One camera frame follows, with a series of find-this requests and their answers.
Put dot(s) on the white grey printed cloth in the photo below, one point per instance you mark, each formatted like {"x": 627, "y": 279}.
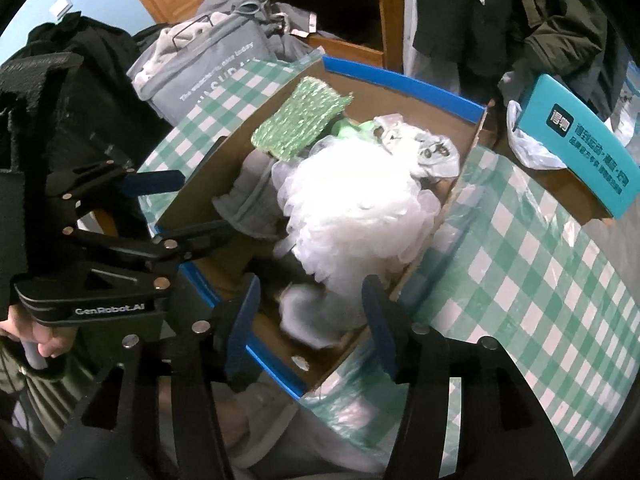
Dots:
{"x": 435, "y": 155}

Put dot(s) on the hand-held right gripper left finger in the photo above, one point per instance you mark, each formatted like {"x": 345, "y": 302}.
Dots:
{"x": 245, "y": 325}

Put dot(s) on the dark green hanging jacket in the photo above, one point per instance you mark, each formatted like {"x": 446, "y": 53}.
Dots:
{"x": 560, "y": 25}

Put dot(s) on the black clothes pile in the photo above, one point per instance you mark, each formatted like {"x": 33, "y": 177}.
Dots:
{"x": 100, "y": 85}

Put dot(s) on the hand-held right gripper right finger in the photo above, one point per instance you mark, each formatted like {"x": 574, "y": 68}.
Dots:
{"x": 380, "y": 330}

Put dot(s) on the blue cardboard box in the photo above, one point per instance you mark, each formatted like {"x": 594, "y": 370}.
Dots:
{"x": 430, "y": 110}

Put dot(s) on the clear teal plastic bag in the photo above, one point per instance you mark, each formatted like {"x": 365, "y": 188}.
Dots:
{"x": 625, "y": 110}

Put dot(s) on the green glitter scouring cloth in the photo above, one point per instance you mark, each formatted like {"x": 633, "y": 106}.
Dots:
{"x": 295, "y": 115}

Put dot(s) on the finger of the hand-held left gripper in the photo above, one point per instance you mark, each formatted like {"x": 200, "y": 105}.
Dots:
{"x": 155, "y": 182}
{"x": 200, "y": 237}

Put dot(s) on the white light switch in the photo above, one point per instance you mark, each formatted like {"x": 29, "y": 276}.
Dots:
{"x": 61, "y": 6}

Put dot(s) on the teal printed box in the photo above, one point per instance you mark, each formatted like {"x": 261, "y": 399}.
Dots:
{"x": 575, "y": 160}

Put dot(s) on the black hanging jacket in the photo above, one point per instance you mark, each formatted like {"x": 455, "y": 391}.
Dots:
{"x": 450, "y": 15}

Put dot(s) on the grey printed tote bag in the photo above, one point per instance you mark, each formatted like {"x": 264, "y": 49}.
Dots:
{"x": 210, "y": 70}

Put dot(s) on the white fluffy cloth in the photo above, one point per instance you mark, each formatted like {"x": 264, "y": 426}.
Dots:
{"x": 310, "y": 315}

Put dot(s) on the large brown cardboard box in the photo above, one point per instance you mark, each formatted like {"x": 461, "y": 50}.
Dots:
{"x": 565, "y": 190}

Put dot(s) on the person's left hand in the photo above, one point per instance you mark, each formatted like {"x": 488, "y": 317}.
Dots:
{"x": 45, "y": 345}

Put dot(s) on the white plastic bag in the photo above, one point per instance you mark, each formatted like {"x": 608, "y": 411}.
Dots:
{"x": 530, "y": 150}

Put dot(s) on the white mesh bath pouf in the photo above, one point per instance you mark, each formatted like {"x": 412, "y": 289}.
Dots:
{"x": 350, "y": 210}

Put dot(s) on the light green cloth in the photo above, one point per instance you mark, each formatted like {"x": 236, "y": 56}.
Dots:
{"x": 350, "y": 130}

